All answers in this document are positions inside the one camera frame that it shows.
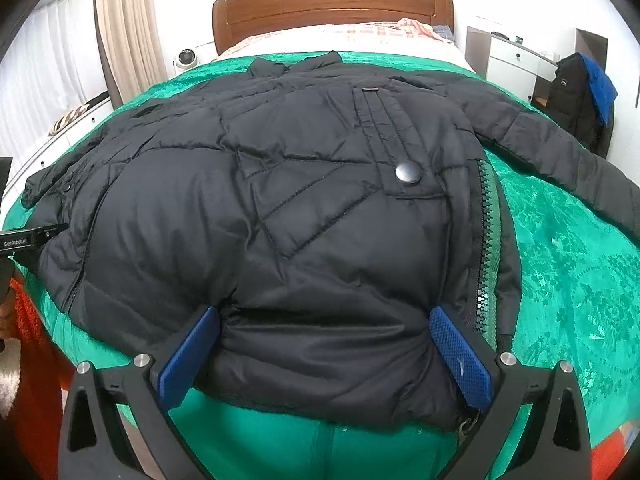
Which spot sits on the beige curtain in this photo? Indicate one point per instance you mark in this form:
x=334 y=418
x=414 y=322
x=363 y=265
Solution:
x=129 y=47

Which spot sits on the white bedside desk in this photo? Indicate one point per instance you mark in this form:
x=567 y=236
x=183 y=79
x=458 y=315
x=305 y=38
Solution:
x=511 y=66

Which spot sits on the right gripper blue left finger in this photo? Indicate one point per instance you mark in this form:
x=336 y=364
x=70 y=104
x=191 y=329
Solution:
x=93 y=442

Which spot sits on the black puffer jacket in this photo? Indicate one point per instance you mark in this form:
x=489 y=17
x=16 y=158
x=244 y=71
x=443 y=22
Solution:
x=300 y=219

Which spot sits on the pink striped bed sheet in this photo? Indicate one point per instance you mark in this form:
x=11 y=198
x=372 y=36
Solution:
x=404 y=37

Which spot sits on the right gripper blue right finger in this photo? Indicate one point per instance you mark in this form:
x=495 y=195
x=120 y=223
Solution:
x=555 y=442

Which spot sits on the white low drawer cabinet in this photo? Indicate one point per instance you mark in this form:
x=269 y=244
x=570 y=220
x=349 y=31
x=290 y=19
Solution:
x=50 y=150

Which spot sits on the dark jacket on chair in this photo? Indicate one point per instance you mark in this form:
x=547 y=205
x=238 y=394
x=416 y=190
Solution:
x=581 y=101

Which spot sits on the striped cloth on cabinet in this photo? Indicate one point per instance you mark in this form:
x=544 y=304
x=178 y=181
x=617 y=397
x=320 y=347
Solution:
x=76 y=113

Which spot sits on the green patterned bedspread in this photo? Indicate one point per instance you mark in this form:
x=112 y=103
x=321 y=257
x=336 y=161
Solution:
x=565 y=279

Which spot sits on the brown wooden headboard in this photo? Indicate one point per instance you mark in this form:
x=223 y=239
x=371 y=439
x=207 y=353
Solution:
x=235 y=20

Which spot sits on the white sheer curtain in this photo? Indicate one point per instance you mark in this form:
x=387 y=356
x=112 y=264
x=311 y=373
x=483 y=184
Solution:
x=52 y=66

